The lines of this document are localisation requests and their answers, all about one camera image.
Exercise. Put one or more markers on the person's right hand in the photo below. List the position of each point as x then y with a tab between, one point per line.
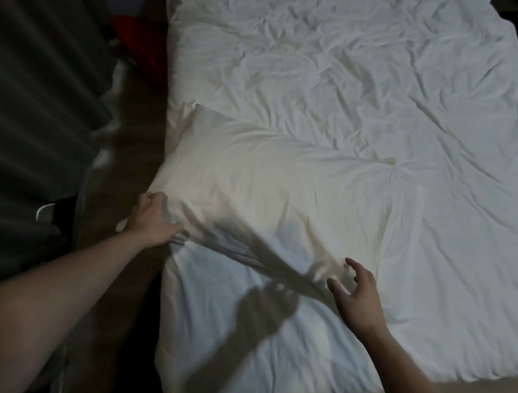
361	304

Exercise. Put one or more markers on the white pillow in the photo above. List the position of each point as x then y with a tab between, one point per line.
266	180

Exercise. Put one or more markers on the dark curtain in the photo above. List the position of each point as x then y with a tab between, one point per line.
23	98

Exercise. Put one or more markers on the person's left hand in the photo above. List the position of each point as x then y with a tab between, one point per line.
152	220

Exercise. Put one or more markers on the white bed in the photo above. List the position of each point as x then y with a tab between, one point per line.
219	342

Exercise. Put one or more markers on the white wrinkled duvet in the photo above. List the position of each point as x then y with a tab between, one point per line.
356	49

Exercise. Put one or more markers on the person's left forearm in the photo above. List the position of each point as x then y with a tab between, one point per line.
22	305

